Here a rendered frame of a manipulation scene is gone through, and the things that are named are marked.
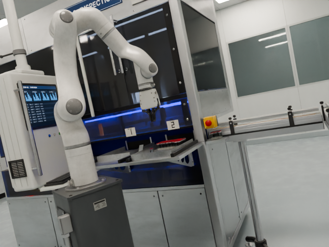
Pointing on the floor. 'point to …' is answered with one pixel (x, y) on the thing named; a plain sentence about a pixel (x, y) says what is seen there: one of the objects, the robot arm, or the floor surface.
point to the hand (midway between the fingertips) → (152, 117)
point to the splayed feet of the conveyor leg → (255, 242)
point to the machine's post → (198, 122)
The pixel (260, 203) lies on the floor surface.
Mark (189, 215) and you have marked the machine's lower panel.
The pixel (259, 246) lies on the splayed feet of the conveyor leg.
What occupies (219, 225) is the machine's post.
